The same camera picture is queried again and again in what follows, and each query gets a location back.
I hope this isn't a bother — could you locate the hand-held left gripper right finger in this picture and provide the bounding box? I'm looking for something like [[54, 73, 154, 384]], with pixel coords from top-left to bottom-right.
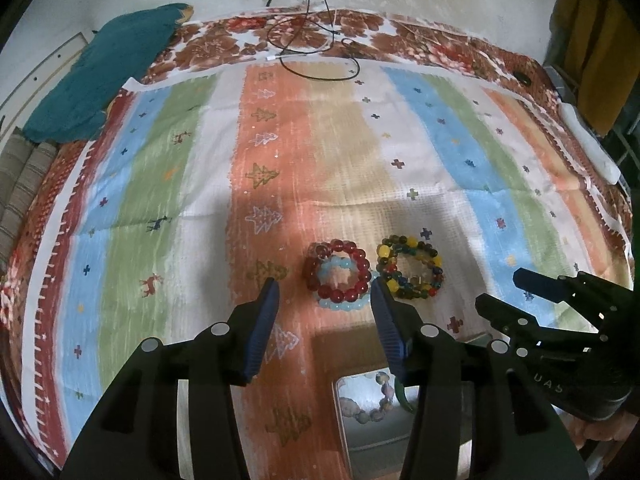
[[370, 276, 591, 480]]

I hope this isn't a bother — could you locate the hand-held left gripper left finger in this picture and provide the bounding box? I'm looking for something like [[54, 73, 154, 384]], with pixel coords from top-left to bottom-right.
[[60, 277, 281, 480]]

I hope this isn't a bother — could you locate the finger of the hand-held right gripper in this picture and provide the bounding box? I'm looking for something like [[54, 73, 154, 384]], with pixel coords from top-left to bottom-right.
[[475, 294, 608, 357], [513, 268, 606, 311]]

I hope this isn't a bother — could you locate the multicoloured bead bracelet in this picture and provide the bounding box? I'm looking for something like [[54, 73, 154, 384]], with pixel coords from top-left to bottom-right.
[[375, 234, 446, 302]]

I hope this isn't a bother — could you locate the light blue bead bracelet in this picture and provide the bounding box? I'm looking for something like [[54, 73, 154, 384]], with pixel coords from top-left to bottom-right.
[[314, 256, 375, 315]]

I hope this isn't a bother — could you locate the red bead bracelet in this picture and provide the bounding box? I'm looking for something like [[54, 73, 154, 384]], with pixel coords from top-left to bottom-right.
[[303, 240, 371, 305]]

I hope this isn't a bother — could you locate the metal box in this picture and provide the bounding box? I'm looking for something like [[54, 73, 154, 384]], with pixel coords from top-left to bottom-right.
[[311, 327, 481, 480]]

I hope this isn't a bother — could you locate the person's right hand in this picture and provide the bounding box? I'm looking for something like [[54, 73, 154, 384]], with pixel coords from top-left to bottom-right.
[[565, 400, 636, 456]]

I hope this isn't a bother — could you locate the green bangle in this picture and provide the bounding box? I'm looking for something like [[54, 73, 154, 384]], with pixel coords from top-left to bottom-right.
[[394, 375, 417, 413]]

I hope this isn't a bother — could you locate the white rolled cloth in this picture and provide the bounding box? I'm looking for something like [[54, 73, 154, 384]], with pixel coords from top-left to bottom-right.
[[559, 102, 622, 185]]

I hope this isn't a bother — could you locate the striped printed cloth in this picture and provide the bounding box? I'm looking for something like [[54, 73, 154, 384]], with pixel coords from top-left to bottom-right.
[[20, 60, 632, 480]]

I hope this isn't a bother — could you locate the yellow cloth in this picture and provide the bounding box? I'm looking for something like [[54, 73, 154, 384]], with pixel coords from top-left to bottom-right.
[[550, 0, 640, 137]]

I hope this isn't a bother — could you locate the grey folded blanket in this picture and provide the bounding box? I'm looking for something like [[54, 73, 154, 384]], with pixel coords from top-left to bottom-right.
[[0, 129, 62, 271]]

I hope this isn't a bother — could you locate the floral bedsheet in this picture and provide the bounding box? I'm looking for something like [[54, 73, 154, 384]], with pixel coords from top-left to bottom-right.
[[0, 7, 637, 461]]

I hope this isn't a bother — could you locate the teal pillow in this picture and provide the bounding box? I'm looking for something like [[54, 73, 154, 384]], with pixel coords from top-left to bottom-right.
[[22, 4, 195, 144]]

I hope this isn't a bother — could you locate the white panel with metal trim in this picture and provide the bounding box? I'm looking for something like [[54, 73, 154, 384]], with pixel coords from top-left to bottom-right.
[[0, 30, 95, 128]]

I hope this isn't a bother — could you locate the looped black cable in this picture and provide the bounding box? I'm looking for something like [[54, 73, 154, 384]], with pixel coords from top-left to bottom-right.
[[266, 0, 362, 81]]

